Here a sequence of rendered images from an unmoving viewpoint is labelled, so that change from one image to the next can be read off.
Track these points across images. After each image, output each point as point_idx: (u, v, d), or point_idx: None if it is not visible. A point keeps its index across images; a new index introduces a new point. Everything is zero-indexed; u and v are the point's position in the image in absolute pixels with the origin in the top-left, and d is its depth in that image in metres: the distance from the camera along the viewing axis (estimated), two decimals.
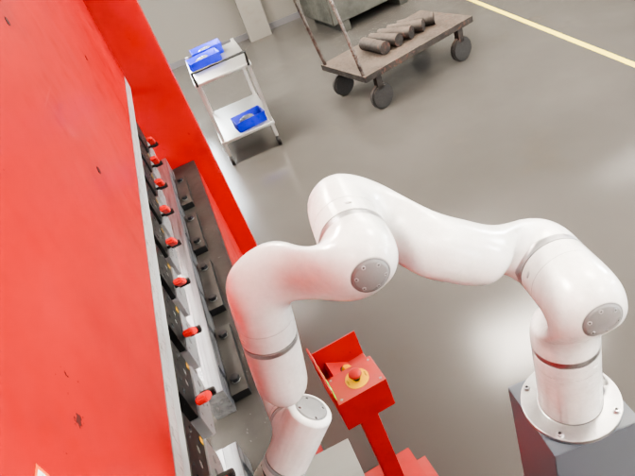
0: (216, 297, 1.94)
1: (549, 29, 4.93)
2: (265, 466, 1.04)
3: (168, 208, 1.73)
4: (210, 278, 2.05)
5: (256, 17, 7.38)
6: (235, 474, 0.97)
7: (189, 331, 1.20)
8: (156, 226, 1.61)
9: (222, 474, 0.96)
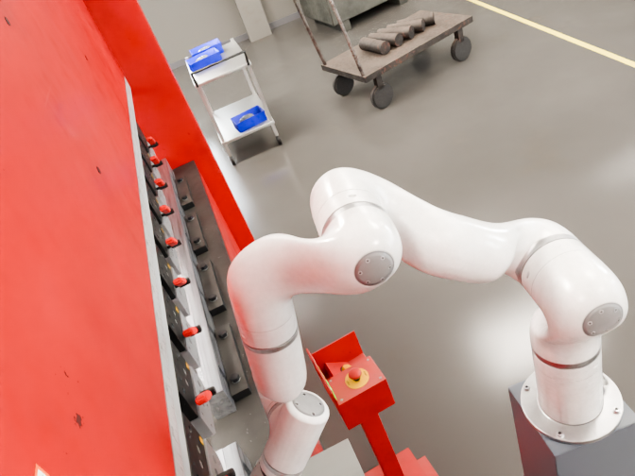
0: (216, 297, 1.94)
1: (549, 29, 4.93)
2: (263, 463, 1.04)
3: (168, 208, 1.73)
4: (210, 278, 2.05)
5: (256, 17, 7.38)
6: (235, 474, 0.97)
7: (189, 331, 1.20)
8: (156, 226, 1.61)
9: (222, 474, 0.96)
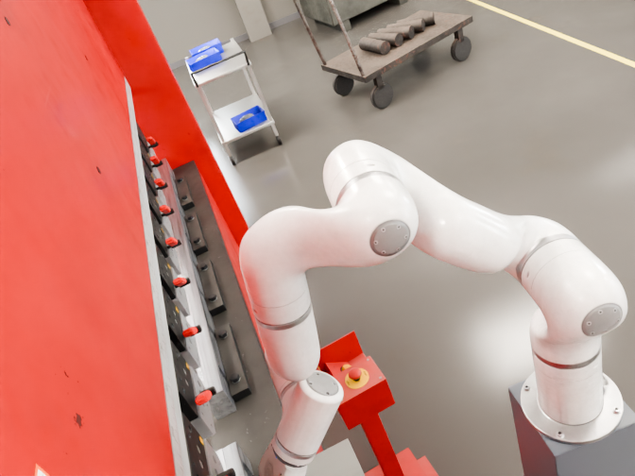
0: (216, 297, 1.94)
1: (549, 29, 4.93)
2: (275, 444, 1.02)
3: (168, 208, 1.73)
4: (210, 278, 2.05)
5: (256, 17, 7.38)
6: (235, 474, 0.97)
7: (189, 331, 1.20)
8: (156, 226, 1.61)
9: (222, 474, 0.96)
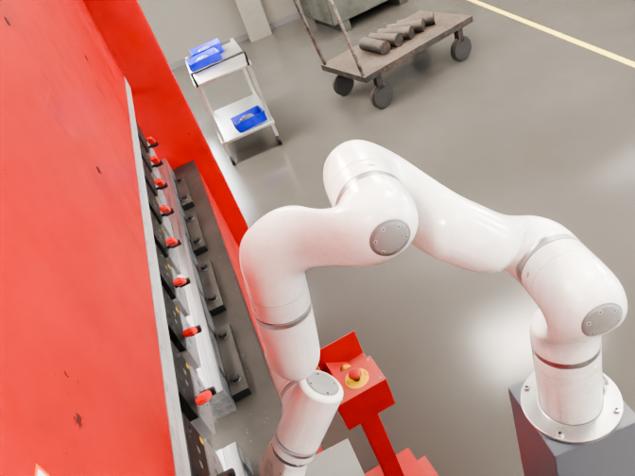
0: (216, 297, 1.94)
1: (549, 29, 4.93)
2: (275, 444, 1.02)
3: (168, 208, 1.73)
4: (210, 278, 2.05)
5: (256, 17, 7.38)
6: (235, 474, 0.97)
7: (189, 331, 1.20)
8: (156, 226, 1.61)
9: (222, 474, 0.96)
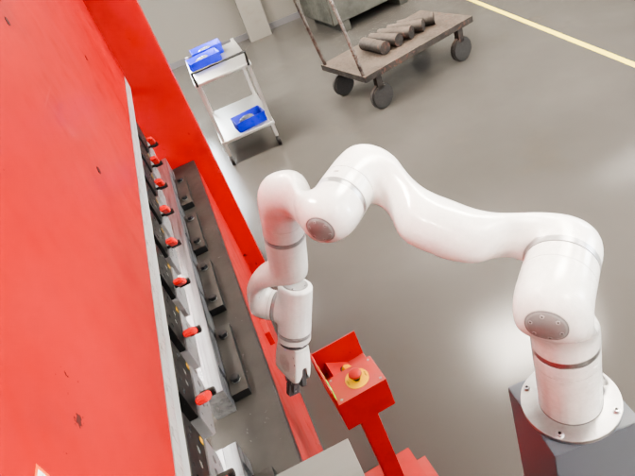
0: (216, 297, 1.94)
1: (549, 29, 4.93)
2: (281, 340, 1.39)
3: (168, 208, 1.73)
4: (210, 278, 2.05)
5: (256, 17, 7.38)
6: (235, 474, 0.97)
7: (189, 331, 1.20)
8: (156, 226, 1.61)
9: (222, 474, 0.96)
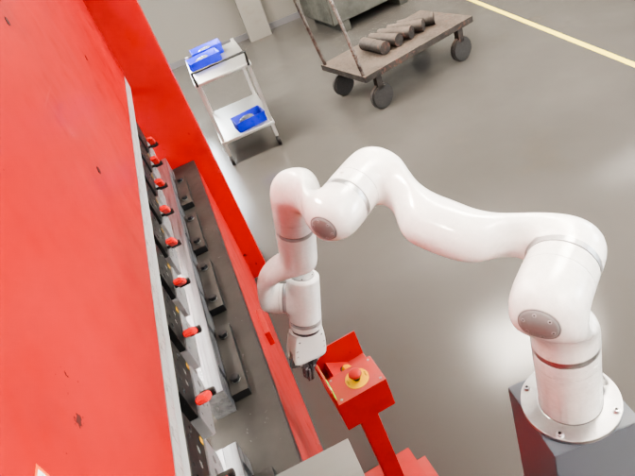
0: (216, 297, 1.94)
1: (549, 29, 4.93)
2: None
3: (168, 208, 1.73)
4: (210, 278, 2.05)
5: (256, 17, 7.38)
6: (235, 474, 0.97)
7: (189, 331, 1.20)
8: (156, 226, 1.61)
9: (222, 474, 0.96)
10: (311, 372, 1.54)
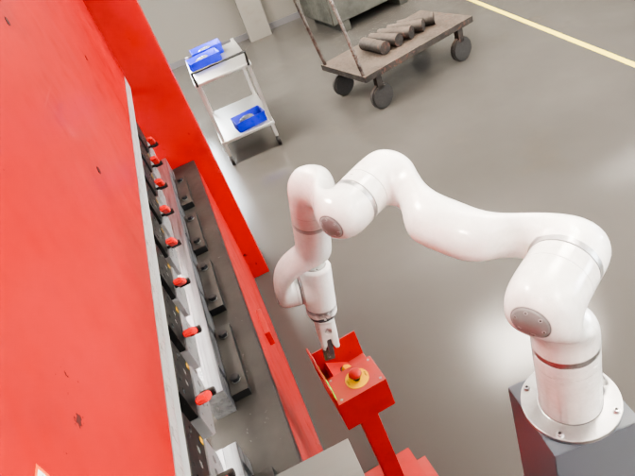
0: (216, 297, 1.94)
1: (549, 29, 4.93)
2: None
3: (168, 208, 1.73)
4: (210, 278, 2.05)
5: (256, 17, 7.38)
6: (235, 474, 0.97)
7: (189, 331, 1.20)
8: (156, 226, 1.61)
9: (222, 474, 0.96)
10: (324, 352, 1.63)
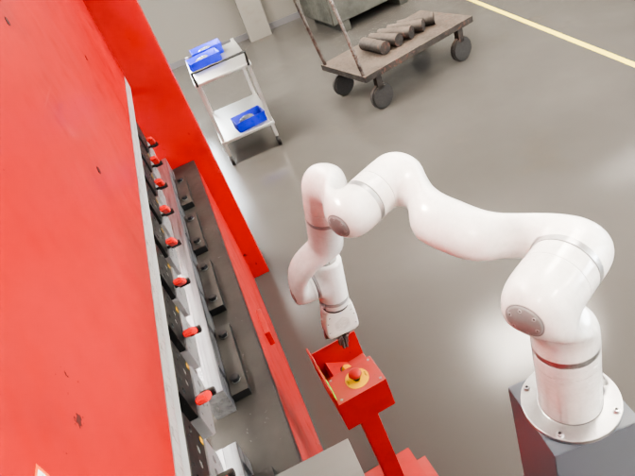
0: (216, 297, 1.94)
1: (549, 29, 4.93)
2: (341, 306, 1.56)
3: (168, 208, 1.73)
4: (210, 278, 2.05)
5: (256, 17, 7.38)
6: (235, 474, 0.97)
7: (189, 331, 1.20)
8: (156, 226, 1.61)
9: (222, 474, 0.96)
10: None
